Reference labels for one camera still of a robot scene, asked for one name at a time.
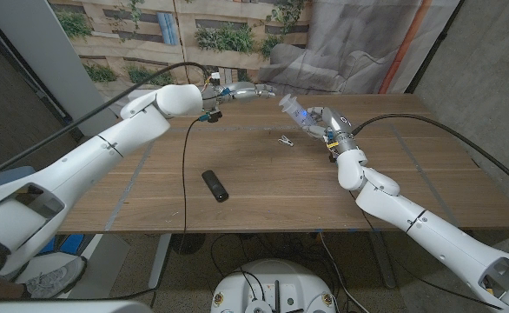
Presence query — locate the blue floor pad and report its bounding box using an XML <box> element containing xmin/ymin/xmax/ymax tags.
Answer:
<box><xmin>36</xmin><ymin>236</ymin><xmax>58</xmax><ymax>256</ymax></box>
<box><xmin>58</xmin><ymin>234</ymin><xmax>86</xmax><ymax>256</ymax></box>

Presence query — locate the thin black left wrist cable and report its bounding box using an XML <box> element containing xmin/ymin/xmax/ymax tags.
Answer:
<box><xmin>180</xmin><ymin>117</ymin><xmax>203</xmax><ymax>238</ymax></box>

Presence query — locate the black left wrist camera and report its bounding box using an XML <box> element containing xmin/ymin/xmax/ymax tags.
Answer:
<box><xmin>197</xmin><ymin>110</ymin><xmax>224</xmax><ymax>124</ymax></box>

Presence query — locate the white left shoulder cover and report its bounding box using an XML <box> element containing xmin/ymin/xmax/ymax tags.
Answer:
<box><xmin>0</xmin><ymin>299</ymin><xmax>154</xmax><ymax>313</ymax></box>

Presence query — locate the black round floor stand base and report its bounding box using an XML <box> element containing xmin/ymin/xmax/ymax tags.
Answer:
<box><xmin>170</xmin><ymin>233</ymin><xmax>207</xmax><ymax>256</ymax></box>

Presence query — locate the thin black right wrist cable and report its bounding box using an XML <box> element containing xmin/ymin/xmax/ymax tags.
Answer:
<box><xmin>348</xmin><ymin>190</ymin><xmax>508</xmax><ymax>310</ymax></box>

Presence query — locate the black TV remote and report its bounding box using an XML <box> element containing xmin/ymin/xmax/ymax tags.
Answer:
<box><xmin>201</xmin><ymin>170</ymin><xmax>230</xmax><ymax>203</ymax></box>

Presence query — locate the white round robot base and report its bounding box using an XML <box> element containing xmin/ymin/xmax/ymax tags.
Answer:
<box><xmin>210</xmin><ymin>259</ymin><xmax>338</xmax><ymax>313</ymax></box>

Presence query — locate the white wall pillar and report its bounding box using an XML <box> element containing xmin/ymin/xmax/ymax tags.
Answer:
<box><xmin>0</xmin><ymin>0</ymin><xmax>119</xmax><ymax>137</ymax></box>

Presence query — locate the blue grey upholstered chair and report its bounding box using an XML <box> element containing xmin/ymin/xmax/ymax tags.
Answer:
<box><xmin>0</xmin><ymin>165</ymin><xmax>36</xmax><ymax>199</ymax></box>

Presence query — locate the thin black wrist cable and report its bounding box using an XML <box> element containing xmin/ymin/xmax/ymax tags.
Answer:
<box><xmin>180</xmin><ymin>117</ymin><xmax>203</xmax><ymax>238</ymax></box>
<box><xmin>348</xmin><ymin>190</ymin><xmax>508</xmax><ymax>310</ymax></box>

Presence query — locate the clear plastic syringe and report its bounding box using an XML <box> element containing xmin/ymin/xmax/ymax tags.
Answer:
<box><xmin>278</xmin><ymin>93</ymin><xmax>319</xmax><ymax>130</ymax></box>

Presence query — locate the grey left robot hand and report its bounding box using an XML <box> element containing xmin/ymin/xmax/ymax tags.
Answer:
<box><xmin>213</xmin><ymin>81</ymin><xmax>277</xmax><ymax>104</ymax></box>

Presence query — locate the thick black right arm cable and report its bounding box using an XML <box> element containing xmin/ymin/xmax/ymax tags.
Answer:
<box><xmin>352</xmin><ymin>113</ymin><xmax>509</xmax><ymax>197</ymax></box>

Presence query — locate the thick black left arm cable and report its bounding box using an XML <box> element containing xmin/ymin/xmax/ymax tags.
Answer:
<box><xmin>0</xmin><ymin>61</ymin><xmax>212</xmax><ymax>188</ymax></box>

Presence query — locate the printed backdrop sheet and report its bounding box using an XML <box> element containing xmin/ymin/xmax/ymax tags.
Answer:
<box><xmin>48</xmin><ymin>0</ymin><xmax>462</xmax><ymax>117</ymax></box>

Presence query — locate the white floor cable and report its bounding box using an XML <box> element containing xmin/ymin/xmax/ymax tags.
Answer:
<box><xmin>318</xmin><ymin>232</ymin><xmax>371</xmax><ymax>313</ymax></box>

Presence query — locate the black backdrop frame pole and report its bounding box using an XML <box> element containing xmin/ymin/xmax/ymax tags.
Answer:
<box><xmin>405</xmin><ymin>0</ymin><xmax>463</xmax><ymax>95</ymax></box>

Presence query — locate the grey table leg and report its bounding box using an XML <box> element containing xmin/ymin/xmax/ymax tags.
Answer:
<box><xmin>367</xmin><ymin>230</ymin><xmax>397</xmax><ymax>290</ymax></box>

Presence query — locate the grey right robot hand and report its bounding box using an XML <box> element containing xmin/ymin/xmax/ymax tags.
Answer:
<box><xmin>301</xmin><ymin>106</ymin><xmax>355</xmax><ymax>151</ymax></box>

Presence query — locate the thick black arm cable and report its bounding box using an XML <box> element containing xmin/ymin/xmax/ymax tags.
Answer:
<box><xmin>352</xmin><ymin>113</ymin><xmax>509</xmax><ymax>197</ymax></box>
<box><xmin>0</xmin><ymin>61</ymin><xmax>212</xmax><ymax>188</ymax></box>

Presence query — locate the grey tape strip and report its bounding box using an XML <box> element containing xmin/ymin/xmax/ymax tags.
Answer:
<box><xmin>104</xmin><ymin>141</ymin><xmax>156</xmax><ymax>231</ymax></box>

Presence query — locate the white table leg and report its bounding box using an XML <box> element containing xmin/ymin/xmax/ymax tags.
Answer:
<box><xmin>148</xmin><ymin>233</ymin><xmax>173</xmax><ymax>290</ymax></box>

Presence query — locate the grey sneaker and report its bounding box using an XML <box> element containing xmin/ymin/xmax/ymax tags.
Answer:
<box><xmin>22</xmin><ymin>256</ymin><xmax>88</xmax><ymax>302</ymax></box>

